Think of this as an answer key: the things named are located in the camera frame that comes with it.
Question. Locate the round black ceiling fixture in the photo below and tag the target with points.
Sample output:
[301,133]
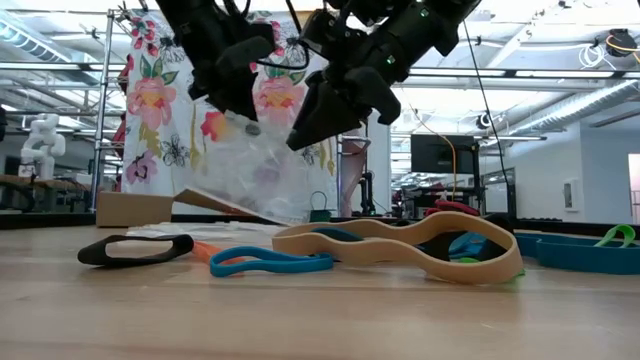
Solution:
[484,121]

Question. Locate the thin light blue rubber band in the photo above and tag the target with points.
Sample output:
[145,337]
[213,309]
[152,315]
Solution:
[310,263]

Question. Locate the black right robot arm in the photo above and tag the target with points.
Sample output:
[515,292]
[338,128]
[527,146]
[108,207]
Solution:
[440,20]

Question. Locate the green rubber band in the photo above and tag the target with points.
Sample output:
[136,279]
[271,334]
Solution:
[469,260]
[607,236]

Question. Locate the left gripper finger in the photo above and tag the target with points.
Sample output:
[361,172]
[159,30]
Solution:
[240,97]

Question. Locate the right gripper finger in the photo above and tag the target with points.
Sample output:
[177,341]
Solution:
[382,92]
[325,117]

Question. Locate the black red work glove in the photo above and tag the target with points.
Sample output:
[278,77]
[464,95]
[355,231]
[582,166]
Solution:
[450,206]

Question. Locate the large tan rubber band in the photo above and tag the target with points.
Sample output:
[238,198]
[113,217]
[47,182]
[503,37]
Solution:
[360,254]

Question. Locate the black monitor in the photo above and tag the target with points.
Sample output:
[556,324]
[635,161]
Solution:
[440,155]

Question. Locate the dark background equipment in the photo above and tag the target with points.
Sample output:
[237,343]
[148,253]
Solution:
[372,197]

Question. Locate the white floral cloth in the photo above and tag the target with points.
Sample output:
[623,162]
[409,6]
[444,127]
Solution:
[150,125]

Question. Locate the open cardboard box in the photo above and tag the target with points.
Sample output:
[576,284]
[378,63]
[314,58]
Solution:
[130,210]

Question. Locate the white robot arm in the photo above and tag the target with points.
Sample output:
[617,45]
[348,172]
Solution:
[42,145]

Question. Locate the clear plastic zip bag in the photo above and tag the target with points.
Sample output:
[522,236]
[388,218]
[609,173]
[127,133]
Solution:
[270,175]

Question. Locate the orange rubber band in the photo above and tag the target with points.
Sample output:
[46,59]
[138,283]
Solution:
[205,251]

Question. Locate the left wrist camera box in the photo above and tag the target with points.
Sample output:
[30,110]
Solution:
[247,55]

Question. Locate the white wall panel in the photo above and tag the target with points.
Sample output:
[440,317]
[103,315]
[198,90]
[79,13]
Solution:
[569,195]

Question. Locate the black table frame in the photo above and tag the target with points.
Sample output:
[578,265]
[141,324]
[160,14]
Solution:
[50,220]

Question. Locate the wide dark blue rubber band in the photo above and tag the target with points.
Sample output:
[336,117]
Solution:
[575,261]

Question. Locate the wide black rubber band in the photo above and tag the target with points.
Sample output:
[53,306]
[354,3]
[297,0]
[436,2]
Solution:
[135,260]

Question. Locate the background workbench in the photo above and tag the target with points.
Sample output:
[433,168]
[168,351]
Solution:
[50,182]

